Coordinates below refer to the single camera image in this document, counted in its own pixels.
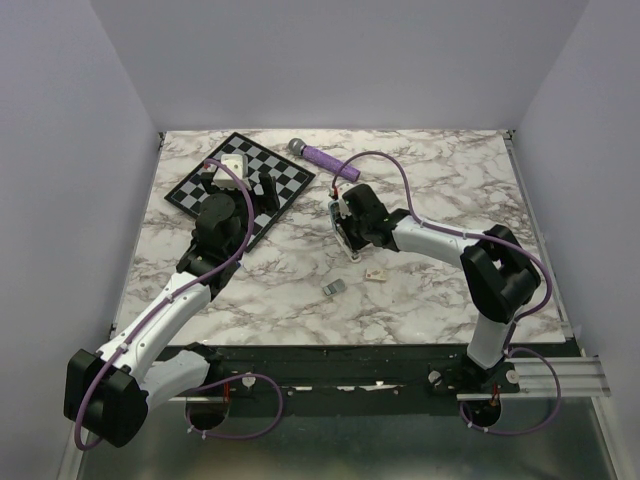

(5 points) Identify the black and silver chessboard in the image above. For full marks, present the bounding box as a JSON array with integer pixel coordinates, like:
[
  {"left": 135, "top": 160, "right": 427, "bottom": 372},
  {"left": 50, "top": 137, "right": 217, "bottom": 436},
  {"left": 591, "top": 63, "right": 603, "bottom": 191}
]
[{"left": 164, "top": 132, "right": 315, "bottom": 252}]

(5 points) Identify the aluminium mounting rail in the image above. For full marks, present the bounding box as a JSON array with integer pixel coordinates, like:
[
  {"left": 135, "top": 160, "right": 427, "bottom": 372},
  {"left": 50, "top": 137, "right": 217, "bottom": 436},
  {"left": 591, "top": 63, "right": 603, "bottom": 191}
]
[{"left": 79, "top": 344, "right": 612, "bottom": 416}]

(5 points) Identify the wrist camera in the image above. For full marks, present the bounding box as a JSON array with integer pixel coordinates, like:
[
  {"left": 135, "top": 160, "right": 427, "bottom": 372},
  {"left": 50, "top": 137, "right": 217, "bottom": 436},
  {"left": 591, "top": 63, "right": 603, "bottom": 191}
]
[
  {"left": 204, "top": 154, "right": 249, "bottom": 186},
  {"left": 329, "top": 182, "right": 354, "bottom": 201}
]

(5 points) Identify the grey staple tray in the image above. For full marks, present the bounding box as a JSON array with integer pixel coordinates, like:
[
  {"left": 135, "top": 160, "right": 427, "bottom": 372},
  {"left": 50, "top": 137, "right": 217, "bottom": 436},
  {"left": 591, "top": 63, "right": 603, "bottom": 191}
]
[{"left": 323, "top": 279, "right": 346, "bottom": 296}]

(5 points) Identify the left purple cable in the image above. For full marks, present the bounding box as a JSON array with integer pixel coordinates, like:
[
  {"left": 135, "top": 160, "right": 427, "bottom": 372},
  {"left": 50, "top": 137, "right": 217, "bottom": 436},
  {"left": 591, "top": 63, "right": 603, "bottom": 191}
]
[{"left": 73, "top": 158, "right": 286, "bottom": 451}]

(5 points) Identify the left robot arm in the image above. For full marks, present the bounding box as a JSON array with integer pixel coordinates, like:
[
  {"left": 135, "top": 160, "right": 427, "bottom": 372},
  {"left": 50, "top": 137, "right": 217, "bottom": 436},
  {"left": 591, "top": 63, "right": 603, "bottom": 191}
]
[{"left": 63, "top": 161, "right": 279, "bottom": 451}]

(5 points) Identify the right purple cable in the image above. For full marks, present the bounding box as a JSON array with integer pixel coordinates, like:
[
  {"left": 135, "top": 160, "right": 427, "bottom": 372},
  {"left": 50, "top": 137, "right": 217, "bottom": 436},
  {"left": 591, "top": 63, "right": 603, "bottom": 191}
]
[{"left": 329, "top": 151, "right": 564, "bottom": 435}]

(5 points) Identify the purple glitter toy microphone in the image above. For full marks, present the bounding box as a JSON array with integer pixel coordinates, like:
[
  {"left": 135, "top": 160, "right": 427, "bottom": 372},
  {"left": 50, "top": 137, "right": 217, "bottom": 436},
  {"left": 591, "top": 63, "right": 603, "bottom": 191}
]
[{"left": 288, "top": 138, "right": 360, "bottom": 182}]

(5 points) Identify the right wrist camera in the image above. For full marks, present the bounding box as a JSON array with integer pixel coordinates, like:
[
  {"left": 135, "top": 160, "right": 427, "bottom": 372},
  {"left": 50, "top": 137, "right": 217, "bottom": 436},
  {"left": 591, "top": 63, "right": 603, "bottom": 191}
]
[{"left": 329, "top": 182, "right": 354, "bottom": 201}]

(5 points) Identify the light blue stapler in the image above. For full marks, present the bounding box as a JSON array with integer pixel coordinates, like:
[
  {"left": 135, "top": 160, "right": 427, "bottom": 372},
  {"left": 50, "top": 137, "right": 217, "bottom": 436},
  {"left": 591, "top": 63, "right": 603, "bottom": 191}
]
[{"left": 328, "top": 200, "right": 361, "bottom": 263}]

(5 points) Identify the purple cable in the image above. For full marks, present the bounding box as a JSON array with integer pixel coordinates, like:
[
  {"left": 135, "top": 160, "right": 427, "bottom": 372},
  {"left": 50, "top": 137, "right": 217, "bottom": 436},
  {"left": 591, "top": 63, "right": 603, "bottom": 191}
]
[
  {"left": 73, "top": 158, "right": 286, "bottom": 451},
  {"left": 329, "top": 151, "right": 564, "bottom": 435}
]

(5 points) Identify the white staple box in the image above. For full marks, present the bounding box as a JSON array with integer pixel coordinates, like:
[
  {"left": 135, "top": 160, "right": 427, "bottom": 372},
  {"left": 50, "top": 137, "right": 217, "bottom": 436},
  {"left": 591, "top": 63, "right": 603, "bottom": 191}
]
[{"left": 364, "top": 268, "right": 387, "bottom": 282}]

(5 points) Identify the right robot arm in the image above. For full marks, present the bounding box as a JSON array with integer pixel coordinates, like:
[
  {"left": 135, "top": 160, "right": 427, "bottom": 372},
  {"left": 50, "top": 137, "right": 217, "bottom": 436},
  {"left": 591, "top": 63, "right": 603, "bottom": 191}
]
[{"left": 329, "top": 184, "right": 541, "bottom": 392}]

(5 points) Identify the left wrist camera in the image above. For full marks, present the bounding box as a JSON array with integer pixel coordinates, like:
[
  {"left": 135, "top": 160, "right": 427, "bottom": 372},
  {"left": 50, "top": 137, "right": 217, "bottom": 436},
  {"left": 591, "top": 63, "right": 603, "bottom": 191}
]
[{"left": 204, "top": 154, "right": 249, "bottom": 186}]

